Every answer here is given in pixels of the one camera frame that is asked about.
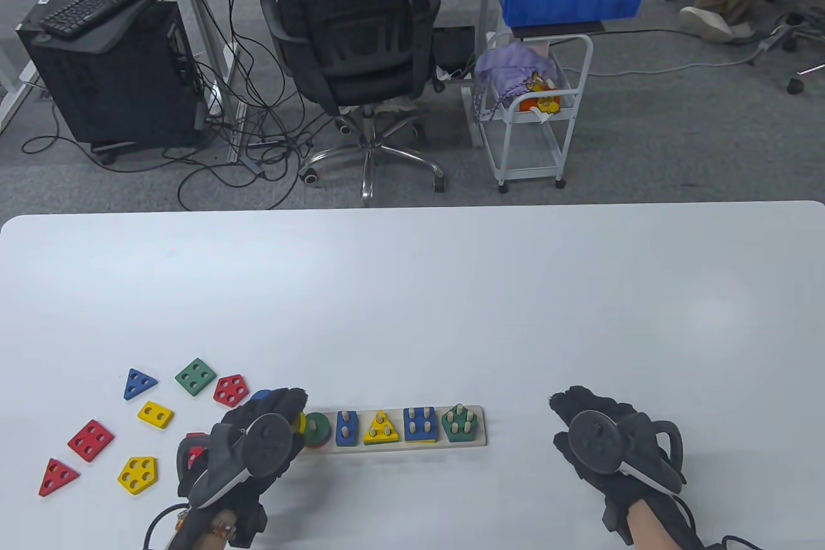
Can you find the black keyboard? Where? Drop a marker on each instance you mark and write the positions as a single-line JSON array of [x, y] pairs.
[[97, 2]]

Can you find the yellow triangle block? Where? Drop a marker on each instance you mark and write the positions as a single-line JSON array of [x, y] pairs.
[[370, 439]]

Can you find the yellow rectangle block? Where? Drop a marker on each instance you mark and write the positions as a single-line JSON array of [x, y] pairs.
[[155, 414]]

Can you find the person's right hand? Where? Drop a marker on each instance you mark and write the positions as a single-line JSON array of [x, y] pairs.
[[580, 398]]

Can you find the purple cloth bag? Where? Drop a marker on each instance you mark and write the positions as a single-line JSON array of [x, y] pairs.
[[512, 63]]

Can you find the green square block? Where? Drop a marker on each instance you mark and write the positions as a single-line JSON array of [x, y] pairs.
[[195, 377]]

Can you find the wooden peg board with posts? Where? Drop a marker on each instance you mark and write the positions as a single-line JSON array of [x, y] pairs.
[[387, 449]]

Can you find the orange yellow toy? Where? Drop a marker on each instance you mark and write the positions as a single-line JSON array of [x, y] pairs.
[[541, 102]]

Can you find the white table leg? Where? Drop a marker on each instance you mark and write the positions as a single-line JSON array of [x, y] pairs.
[[16, 92]]

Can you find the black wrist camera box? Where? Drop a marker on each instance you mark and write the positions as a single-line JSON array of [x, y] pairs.
[[248, 521]]

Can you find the white desk frame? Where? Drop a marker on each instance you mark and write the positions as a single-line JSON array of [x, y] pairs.
[[201, 28]]

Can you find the black white hand controller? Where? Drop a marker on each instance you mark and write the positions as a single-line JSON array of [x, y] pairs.
[[596, 440], [267, 447]]

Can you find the person's right forearm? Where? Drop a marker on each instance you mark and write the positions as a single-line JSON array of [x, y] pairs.
[[644, 530]]

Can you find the white trolley cart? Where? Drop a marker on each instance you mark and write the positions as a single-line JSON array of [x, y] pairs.
[[525, 157]]

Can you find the red pentagon block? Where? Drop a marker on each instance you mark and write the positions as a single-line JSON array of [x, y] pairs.
[[231, 391]]

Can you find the person's left forearm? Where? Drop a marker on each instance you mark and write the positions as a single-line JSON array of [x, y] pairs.
[[200, 537]]

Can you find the green disc block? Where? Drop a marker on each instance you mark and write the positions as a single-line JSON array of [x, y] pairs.
[[324, 434]]

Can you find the blue square block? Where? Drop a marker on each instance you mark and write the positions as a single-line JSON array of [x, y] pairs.
[[421, 424]]

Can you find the black floor box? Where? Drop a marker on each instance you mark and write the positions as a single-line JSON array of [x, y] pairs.
[[459, 47]]

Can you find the black chair caster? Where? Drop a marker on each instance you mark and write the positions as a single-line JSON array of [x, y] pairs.
[[796, 86]]

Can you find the red square block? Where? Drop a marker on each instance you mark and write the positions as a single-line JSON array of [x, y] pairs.
[[91, 441]]

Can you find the blue rectangle block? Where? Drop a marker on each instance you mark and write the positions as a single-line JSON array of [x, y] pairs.
[[339, 440]]

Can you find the black mesh office chair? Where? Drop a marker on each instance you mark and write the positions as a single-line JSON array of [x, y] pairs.
[[367, 86]]

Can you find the blue disc block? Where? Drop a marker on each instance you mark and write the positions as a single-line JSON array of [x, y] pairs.
[[260, 394]]

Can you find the yellow disc block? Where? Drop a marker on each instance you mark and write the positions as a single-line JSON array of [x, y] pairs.
[[300, 426]]

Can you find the red triangle block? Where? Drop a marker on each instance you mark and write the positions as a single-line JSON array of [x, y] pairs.
[[58, 478]]

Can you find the black computer tower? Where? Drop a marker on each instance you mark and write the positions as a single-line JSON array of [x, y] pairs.
[[116, 92]]

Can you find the blue triangle block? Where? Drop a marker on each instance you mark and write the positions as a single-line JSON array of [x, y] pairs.
[[143, 381]]

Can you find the red rectangle block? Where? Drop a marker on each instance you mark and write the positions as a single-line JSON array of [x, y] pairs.
[[193, 440]]

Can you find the brown board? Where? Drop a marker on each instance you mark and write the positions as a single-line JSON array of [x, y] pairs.
[[554, 29]]

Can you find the person's left hand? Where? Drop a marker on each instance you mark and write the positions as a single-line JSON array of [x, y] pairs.
[[271, 405]]

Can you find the white power strip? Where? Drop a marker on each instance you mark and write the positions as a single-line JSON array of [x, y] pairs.
[[216, 100]]

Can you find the yellow square block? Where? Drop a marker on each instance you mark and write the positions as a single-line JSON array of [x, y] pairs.
[[419, 441]]

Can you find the yellow pentagon block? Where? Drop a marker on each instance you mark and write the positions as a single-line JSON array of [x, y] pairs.
[[136, 476]]

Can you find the green pentagon block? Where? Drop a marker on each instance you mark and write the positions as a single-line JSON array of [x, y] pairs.
[[448, 427]]

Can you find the grey power strip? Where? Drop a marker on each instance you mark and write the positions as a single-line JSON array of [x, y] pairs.
[[776, 39]]

